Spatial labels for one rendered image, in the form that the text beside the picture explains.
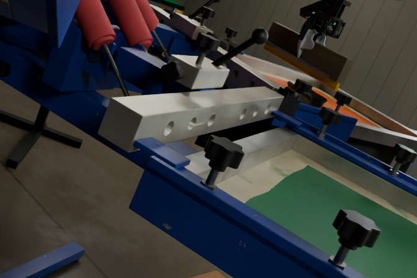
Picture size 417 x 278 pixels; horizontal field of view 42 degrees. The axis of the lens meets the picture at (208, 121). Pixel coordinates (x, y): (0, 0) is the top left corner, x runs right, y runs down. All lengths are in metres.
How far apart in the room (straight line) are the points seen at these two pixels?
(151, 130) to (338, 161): 0.53
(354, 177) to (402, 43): 4.68
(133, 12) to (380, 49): 4.90
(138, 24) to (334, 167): 0.48
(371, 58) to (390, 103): 0.52
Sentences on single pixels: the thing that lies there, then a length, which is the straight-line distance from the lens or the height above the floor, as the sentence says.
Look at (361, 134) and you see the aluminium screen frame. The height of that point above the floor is 0.97.
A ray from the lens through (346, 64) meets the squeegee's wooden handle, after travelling 1.59.
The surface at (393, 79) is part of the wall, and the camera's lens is 5.73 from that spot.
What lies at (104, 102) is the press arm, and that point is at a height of 0.93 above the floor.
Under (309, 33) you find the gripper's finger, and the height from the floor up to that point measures 1.16.
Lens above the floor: 1.23
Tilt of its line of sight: 15 degrees down
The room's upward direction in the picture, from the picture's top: 24 degrees clockwise
